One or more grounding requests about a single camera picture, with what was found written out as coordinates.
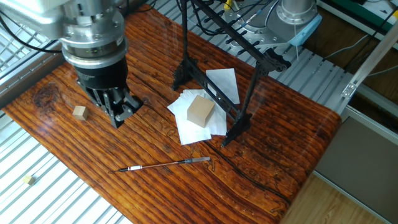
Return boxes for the white paper sheet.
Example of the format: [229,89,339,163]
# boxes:
[205,68,241,106]
[167,88,209,125]
[177,112,228,146]

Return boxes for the black metal pen rack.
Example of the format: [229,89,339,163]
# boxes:
[172,0,292,148]

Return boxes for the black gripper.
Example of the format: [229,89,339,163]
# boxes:
[75,53,144,129]

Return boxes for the small wooden cube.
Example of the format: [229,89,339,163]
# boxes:
[72,105,87,120]

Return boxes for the green board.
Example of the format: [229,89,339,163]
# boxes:
[357,0,398,32]

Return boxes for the white aluminium frame post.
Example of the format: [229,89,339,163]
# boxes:
[340,22,398,100]

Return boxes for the grey robot base column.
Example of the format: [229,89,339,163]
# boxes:
[276,0,318,29]

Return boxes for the large wooden block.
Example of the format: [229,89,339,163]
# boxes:
[187,95,216,128]

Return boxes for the thin calligraphy brush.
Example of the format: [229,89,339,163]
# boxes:
[118,157,213,173]

